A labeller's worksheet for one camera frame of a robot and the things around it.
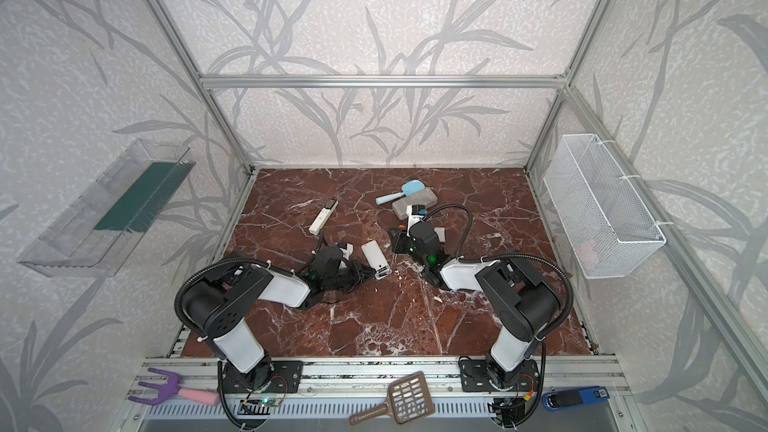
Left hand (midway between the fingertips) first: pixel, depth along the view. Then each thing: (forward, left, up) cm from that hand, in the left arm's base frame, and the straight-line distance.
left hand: (381, 265), depth 90 cm
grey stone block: (+27, -15, -1) cm, 31 cm away
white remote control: (+3, +2, -3) cm, 4 cm away
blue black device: (-32, -49, -4) cm, 59 cm away
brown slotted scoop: (-33, -9, -2) cm, 34 cm away
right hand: (+11, -3, +8) cm, 14 cm away
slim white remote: (+23, +20, -2) cm, 30 cm away
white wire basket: (-6, -49, +33) cm, 59 cm away
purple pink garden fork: (-32, +50, -3) cm, 60 cm away
